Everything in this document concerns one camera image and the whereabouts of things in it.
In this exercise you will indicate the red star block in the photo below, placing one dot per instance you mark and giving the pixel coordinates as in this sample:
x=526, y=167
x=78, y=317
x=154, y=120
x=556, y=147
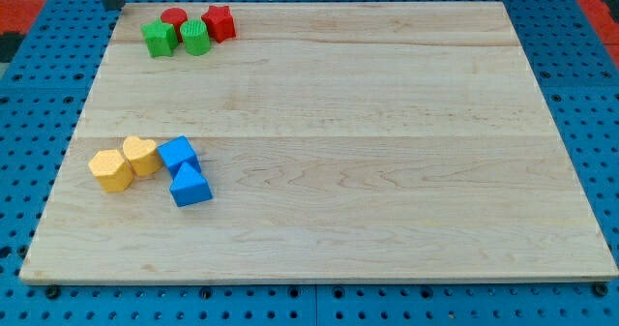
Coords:
x=220, y=23

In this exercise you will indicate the green star block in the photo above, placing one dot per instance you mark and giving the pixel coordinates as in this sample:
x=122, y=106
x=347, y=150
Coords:
x=160, y=38

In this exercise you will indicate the light wooden board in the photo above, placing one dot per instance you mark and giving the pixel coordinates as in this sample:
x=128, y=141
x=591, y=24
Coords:
x=364, y=143

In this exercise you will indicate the blue triangle block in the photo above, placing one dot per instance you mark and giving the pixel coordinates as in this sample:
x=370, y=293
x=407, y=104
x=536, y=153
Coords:
x=189, y=186

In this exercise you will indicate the blue cube block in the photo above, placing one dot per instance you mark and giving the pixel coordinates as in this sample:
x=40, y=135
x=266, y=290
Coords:
x=177, y=151

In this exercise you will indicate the green cylinder block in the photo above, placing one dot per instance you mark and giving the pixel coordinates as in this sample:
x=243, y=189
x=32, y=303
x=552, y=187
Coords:
x=195, y=37

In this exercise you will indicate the yellow heart block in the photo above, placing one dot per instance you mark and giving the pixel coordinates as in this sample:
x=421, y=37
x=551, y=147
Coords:
x=142, y=154

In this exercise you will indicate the red cylinder block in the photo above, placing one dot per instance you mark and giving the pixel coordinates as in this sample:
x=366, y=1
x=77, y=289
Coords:
x=176, y=17

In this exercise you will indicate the yellow hexagon block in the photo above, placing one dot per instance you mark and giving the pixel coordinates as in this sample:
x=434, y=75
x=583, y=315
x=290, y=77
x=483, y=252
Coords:
x=111, y=170

